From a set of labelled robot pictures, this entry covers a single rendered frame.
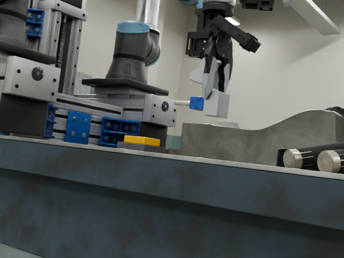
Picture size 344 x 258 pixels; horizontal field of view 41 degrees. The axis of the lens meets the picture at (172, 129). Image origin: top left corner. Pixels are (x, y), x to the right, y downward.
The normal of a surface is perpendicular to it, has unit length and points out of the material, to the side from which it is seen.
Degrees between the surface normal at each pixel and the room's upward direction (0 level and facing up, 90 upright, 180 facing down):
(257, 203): 90
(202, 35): 91
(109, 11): 90
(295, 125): 90
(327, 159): 100
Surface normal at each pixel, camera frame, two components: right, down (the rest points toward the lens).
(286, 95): -0.58, -0.12
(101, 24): 0.81, 0.06
